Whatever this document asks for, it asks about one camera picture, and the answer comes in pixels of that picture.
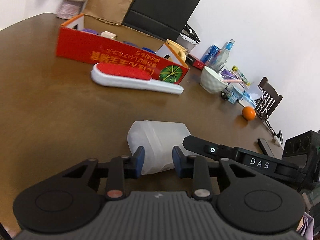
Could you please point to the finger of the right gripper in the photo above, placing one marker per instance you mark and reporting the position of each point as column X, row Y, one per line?
column 208, row 149

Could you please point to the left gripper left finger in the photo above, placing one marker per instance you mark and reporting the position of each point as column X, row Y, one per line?
column 120, row 169

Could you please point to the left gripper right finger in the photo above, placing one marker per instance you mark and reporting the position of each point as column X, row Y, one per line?
column 196, row 168

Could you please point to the translucent plastic box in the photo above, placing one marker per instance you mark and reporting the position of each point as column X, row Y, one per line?
column 158, row 138

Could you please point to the red white lint brush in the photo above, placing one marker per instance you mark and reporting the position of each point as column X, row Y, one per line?
column 120, row 76

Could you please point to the dark blue scalloped lid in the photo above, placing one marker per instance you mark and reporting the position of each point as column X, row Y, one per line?
column 149, row 50

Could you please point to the beige cube charger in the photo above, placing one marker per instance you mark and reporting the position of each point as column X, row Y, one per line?
column 109, row 35

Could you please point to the purple jar lid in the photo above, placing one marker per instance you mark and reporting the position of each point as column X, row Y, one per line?
column 91, row 31

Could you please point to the large blue-rimmed lid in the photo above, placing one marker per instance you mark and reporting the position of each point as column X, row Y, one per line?
column 130, row 44

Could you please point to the orange fruit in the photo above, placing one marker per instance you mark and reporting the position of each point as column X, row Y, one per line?
column 248, row 113

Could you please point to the small blue yogurt cup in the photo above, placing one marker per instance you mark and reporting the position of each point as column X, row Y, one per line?
column 232, row 97

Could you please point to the blue tissue pack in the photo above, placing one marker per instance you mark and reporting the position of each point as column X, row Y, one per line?
column 243, row 98

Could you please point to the white ceramic bowl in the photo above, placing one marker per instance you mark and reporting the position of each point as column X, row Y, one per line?
column 211, row 81

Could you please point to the dark wooden chair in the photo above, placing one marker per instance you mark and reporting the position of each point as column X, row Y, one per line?
column 269, row 101

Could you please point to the pink spoon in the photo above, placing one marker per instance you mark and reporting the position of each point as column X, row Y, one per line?
column 231, row 81

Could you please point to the red flat box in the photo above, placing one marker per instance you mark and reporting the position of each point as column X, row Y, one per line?
column 195, row 62

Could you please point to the blue soda can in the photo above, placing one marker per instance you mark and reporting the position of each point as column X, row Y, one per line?
column 213, row 50

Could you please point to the clear soda bottle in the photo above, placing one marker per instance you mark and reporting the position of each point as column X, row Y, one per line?
column 223, row 56

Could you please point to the yellow mug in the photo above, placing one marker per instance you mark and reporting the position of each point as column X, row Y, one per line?
column 180, row 50

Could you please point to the clear food container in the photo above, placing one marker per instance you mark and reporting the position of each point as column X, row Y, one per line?
column 188, row 38

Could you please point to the red cardboard pumpkin box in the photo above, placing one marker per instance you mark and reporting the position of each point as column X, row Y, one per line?
column 74, row 44

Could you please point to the black paper bag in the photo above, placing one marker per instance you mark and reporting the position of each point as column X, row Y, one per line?
column 163, row 19

